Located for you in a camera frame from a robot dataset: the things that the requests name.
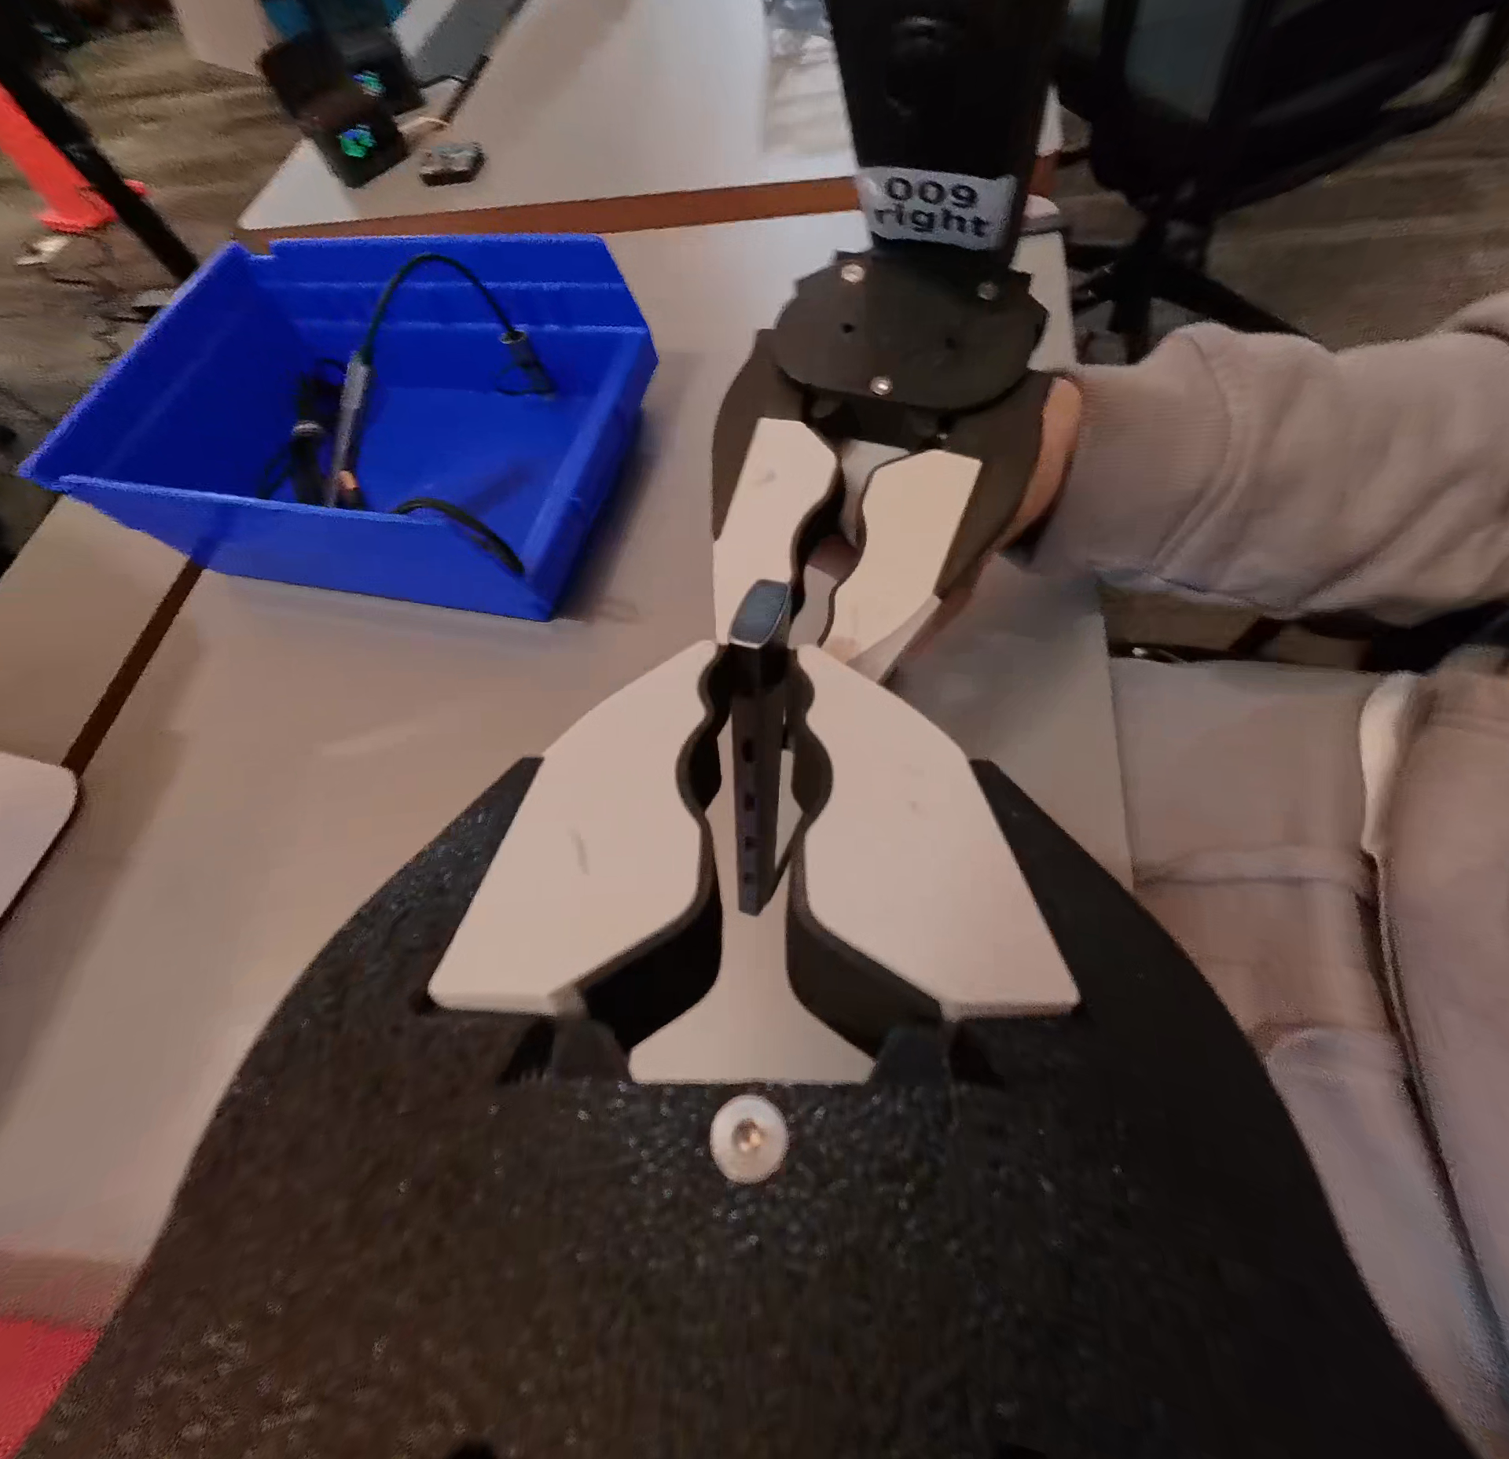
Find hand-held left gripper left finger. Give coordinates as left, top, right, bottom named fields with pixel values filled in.
left=426, top=640, right=726, bottom=1022

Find red plastic bin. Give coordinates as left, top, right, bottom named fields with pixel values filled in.
left=0, top=1317, right=100, bottom=1459

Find black tripod leg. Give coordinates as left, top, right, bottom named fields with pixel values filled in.
left=0, top=20, right=202, bottom=287

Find dark grey usb hub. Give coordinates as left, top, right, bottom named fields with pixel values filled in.
left=728, top=580, right=794, bottom=915

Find person's legs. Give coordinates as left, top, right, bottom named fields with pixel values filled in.
left=1107, top=645, right=1509, bottom=1459

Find orange cone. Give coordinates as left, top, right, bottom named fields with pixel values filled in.
left=0, top=78, right=153, bottom=236

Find thin black cable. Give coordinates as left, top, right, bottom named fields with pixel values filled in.
left=394, top=497, right=530, bottom=579

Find person's right forearm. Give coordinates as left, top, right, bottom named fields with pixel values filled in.
left=1019, top=292, right=1509, bottom=626

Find grey desk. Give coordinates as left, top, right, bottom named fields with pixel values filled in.
left=0, top=203, right=1137, bottom=1324
left=236, top=0, right=1064, bottom=236

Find black box device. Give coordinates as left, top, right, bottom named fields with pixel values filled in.
left=260, top=29, right=425, bottom=189

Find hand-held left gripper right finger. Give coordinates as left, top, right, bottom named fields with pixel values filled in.
left=785, top=645, right=1083, bottom=1024

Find grey laptop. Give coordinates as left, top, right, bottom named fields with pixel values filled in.
left=408, top=0, right=538, bottom=86

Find person's right hand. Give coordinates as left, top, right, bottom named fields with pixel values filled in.
left=1025, top=377, right=1086, bottom=551

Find bundled black cable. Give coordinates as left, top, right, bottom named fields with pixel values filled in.
left=260, top=374, right=339, bottom=504

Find black adapter with cable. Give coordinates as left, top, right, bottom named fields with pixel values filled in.
left=325, top=254, right=560, bottom=510

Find black office chair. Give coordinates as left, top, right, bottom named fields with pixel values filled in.
left=1050, top=0, right=1509, bottom=363

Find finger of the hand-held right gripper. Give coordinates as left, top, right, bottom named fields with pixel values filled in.
left=813, top=452, right=982, bottom=681
left=713, top=418, right=846, bottom=659

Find blue plastic bin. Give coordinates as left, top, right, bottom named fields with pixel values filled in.
left=17, top=233, right=660, bottom=622

